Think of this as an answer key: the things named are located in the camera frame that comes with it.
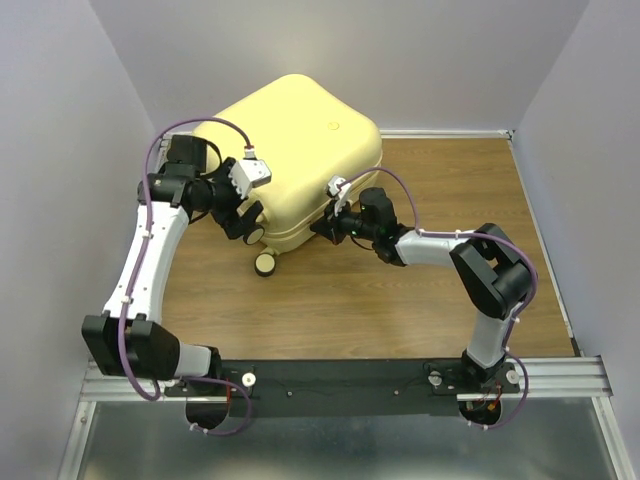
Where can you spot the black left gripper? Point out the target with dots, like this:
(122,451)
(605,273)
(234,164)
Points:
(231,219)

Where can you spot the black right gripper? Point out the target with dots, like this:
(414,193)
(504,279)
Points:
(330,225)

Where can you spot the cream yellow suitcase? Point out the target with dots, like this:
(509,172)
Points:
(306,136)

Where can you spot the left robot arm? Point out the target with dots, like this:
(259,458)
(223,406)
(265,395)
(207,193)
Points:
(127,339)

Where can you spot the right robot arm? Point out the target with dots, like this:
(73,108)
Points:
(496,276)

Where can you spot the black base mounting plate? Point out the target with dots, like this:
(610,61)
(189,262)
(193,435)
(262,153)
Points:
(340,388)

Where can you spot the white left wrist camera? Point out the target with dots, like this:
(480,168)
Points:
(249,173)

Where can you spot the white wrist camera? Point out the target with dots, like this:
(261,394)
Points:
(249,173)
(338,189)

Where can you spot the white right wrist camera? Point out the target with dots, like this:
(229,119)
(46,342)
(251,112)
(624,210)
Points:
(338,189)

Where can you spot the aluminium frame rail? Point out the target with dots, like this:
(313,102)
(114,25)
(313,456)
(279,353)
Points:
(540,378)

